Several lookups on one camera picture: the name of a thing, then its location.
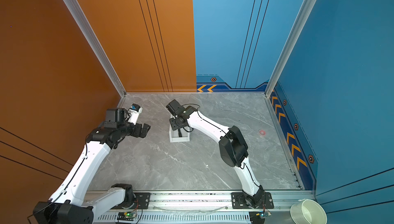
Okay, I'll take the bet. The left green circuit board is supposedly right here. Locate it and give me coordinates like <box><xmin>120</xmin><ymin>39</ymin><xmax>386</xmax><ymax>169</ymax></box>
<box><xmin>116</xmin><ymin>212</ymin><xmax>140</xmax><ymax>224</ymax></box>

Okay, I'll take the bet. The right green circuit board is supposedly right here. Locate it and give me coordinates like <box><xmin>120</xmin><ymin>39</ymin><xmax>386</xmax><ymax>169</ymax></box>
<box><xmin>249</xmin><ymin>210</ymin><xmax>271</xmax><ymax>224</ymax></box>

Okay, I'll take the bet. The white plastic bin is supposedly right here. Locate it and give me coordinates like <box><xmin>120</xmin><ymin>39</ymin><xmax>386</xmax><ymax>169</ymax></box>
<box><xmin>169</xmin><ymin>123</ymin><xmax>191</xmax><ymax>143</ymax></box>

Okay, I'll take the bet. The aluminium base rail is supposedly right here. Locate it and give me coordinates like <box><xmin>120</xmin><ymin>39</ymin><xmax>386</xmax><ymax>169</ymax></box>
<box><xmin>84</xmin><ymin>190</ymin><xmax>314</xmax><ymax>224</ymax></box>

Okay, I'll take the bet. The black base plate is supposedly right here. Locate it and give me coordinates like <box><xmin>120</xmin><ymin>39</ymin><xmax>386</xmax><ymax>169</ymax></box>
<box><xmin>231</xmin><ymin>192</ymin><xmax>274</xmax><ymax>210</ymax></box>
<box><xmin>112</xmin><ymin>192</ymin><xmax>151</xmax><ymax>210</ymax></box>

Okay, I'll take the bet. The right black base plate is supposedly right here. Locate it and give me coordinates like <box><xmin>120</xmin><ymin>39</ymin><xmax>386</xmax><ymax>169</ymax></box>
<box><xmin>231</xmin><ymin>192</ymin><xmax>274</xmax><ymax>210</ymax></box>

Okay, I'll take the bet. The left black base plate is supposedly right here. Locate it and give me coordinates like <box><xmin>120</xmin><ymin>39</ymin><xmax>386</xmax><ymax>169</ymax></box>
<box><xmin>112</xmin><ymin>192</ymin><xmax>151</xmax><ymax>210</ymax></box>

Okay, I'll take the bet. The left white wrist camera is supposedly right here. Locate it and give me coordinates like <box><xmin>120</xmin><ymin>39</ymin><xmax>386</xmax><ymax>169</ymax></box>
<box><xmin>127</xmin><ymin>104</ymin><xmax>143</xmax><ymax>125</ymax></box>

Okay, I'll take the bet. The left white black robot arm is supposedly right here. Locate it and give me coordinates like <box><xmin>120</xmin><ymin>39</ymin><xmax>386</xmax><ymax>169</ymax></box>
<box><xmin>31</xmin><ymin>104</ymin><xmax>151</xmax><ymax>224</ymax></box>

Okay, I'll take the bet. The white round bucket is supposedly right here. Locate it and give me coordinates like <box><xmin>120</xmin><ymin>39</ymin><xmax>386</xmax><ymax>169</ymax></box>
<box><xmin>290</xmin><ymin>199</ymin><xmax>327</xmax><ymax>224</ymax></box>

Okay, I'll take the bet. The left aluminium corner post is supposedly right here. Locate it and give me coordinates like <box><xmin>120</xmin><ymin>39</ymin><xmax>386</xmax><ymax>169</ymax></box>
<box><xmin>63</xmin><ymin>0</ymin><xmax>127</xmax><ymax>98</ymax></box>

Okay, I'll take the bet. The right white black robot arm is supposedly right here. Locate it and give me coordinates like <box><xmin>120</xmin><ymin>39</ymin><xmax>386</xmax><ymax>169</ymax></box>
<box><xmin>166</xmin><ymin>99</ymin><xmax>266</xmax><ymax>209</ymax></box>

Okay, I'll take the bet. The right aluminium corner post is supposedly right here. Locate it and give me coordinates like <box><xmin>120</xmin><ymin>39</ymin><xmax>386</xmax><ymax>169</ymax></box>
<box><xmin>265</xmin><ymin>0</ymin><xmax>317</xmax><ymax>98</ymax></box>

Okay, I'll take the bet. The green circuit board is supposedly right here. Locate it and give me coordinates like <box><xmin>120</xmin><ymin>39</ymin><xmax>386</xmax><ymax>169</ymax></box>
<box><xmin>116</xmin><ymin>212</ymin><xmax>140</xmax><ymax>224</ymax></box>
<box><xmin>249</xmin><ymin>210</ymin><xmax>271</xmax><ymax>224</ymax></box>

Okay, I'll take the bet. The aluminium corner post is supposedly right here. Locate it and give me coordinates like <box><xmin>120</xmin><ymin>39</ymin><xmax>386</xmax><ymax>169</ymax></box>
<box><xmin>265</xmin><ymin>0</ymin><xmax>317</xmax><ymax>98</ymax></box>
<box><xmin>63</xmin><ymin>0</ymin><xmax>127</xmax><ymax>98</ymax></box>

